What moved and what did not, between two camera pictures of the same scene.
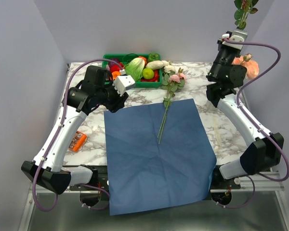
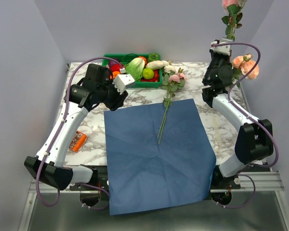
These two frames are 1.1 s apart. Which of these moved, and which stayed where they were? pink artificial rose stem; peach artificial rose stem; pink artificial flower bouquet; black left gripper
Moved: pink artificial rose stem
Stayed: peach artificial rose stem; black left gripper; pink artificial flower bouquet
